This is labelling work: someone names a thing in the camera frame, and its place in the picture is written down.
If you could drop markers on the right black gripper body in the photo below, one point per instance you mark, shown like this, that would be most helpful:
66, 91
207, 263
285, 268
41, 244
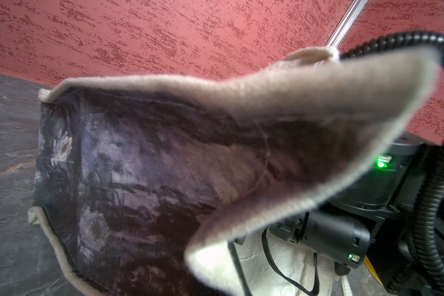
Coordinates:
394, 215

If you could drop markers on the cream canvas tote bag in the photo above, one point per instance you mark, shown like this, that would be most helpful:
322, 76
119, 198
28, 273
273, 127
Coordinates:
143, 181

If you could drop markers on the right corner aluminium post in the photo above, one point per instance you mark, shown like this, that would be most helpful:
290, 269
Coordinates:
355, 9

